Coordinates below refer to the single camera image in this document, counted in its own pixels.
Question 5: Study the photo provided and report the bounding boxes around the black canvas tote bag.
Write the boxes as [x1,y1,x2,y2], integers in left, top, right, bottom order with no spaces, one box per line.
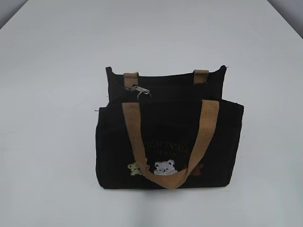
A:
[96,66,244,189]

